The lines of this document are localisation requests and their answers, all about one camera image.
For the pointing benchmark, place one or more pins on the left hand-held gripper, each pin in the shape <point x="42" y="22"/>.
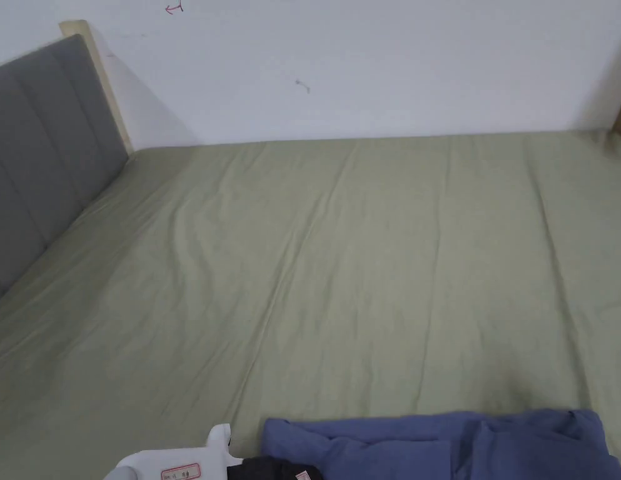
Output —
<point x="185" y="462"/>

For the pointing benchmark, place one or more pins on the bed with pale green sheet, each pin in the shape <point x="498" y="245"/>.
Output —
<point x="310" y="260"/>

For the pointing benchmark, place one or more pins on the grey padded headboard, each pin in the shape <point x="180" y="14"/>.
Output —
<point x="37" y="150"/>

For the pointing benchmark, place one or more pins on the dark blue shirt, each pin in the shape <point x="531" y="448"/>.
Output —
<point x="440" y="447"/>

